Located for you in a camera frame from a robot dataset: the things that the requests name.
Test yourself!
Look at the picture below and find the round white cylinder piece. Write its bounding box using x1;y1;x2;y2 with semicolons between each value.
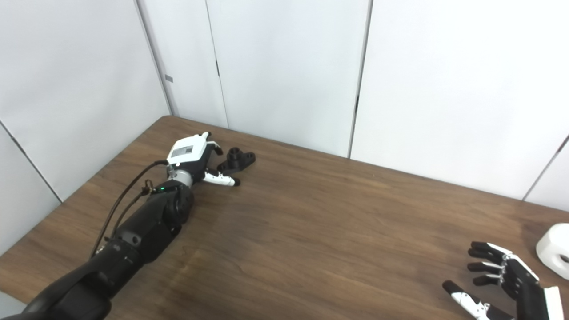
536;223;569;280

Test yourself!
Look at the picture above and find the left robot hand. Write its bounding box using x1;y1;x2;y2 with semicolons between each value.
166;132;241;187

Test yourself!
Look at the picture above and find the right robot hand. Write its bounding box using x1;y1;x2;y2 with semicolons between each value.
442;241;566;320

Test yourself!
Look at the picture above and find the thin left arm wire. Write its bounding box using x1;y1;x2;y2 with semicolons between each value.
109;180;154;238

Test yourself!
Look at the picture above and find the black flanged holder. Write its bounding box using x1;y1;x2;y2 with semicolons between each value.
216;148;256;175

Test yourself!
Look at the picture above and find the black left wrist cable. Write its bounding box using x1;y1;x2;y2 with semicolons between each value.
90;160;169;258

